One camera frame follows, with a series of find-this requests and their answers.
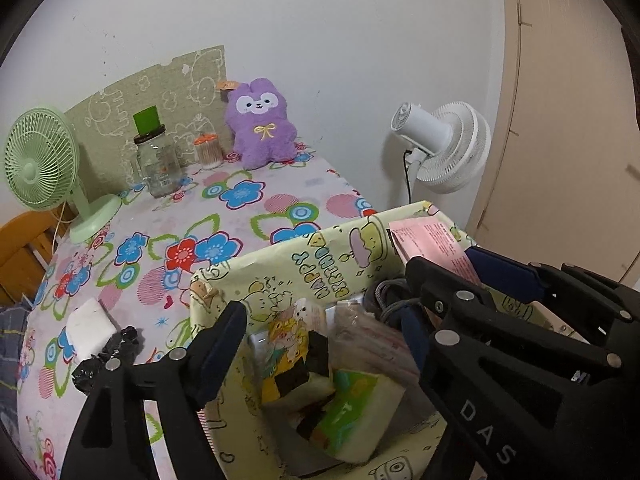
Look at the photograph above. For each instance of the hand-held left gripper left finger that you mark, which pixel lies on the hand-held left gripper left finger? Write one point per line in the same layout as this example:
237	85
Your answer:
225	355

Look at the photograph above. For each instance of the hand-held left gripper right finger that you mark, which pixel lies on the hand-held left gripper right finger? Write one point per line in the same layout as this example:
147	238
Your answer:
415	335

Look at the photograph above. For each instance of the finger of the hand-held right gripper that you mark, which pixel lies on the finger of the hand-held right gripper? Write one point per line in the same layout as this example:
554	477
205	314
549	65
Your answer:
505	270
440	285

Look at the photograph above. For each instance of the yellow cartoon printed box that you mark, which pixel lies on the yellow cartoon printed box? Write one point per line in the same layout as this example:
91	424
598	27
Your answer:
300	270

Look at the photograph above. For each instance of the pink striped packet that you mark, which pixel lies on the pink striped packet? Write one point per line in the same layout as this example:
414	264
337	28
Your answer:
370	340

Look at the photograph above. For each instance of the cartoon printed packet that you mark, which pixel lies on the cartoon printed packet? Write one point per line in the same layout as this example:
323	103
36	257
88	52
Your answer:
285	340

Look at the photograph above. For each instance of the green yellow snack packet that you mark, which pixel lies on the green yellow snack packet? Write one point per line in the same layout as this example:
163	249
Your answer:
360	400

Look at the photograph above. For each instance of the black crumpled plastic bag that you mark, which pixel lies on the black crumpled plastic bag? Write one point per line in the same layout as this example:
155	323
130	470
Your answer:
100	360

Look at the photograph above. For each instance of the beige door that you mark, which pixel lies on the beige door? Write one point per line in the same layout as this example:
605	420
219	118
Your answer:
565	160

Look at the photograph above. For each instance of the white sponge block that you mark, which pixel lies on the white sponge block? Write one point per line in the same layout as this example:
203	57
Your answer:
90	327

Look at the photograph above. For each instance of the floral tablecloth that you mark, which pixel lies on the floral tablecloth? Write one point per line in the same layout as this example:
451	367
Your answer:
165	220

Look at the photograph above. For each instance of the white standing fan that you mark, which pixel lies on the white standing fan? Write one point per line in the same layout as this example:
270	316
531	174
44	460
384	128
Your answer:
425	130

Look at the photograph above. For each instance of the glass jar with black lid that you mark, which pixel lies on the glass jar with black lid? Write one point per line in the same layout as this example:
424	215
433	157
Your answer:
157	170

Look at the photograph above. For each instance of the toothpick holder with orange lid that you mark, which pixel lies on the toothpick holder with orange lid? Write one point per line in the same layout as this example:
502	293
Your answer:
207	152

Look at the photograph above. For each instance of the plaid cloth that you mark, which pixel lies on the plaid cloth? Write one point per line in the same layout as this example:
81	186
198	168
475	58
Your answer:
12	345

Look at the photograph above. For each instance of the purple plush bunny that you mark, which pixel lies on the purple plush bunny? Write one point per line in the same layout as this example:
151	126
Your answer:
260	130

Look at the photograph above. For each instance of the wooden chair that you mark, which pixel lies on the wooden chair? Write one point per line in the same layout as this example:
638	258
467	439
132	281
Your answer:
20	245

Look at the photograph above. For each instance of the green plastic cup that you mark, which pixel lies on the green plastic cup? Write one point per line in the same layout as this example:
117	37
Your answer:
148	119

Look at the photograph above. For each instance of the green desk fan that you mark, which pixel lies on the green desk fan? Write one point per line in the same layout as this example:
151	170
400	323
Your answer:
35	160

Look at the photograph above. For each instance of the green patterned wall board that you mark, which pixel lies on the green patterned wall board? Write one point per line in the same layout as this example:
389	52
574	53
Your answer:
115	100

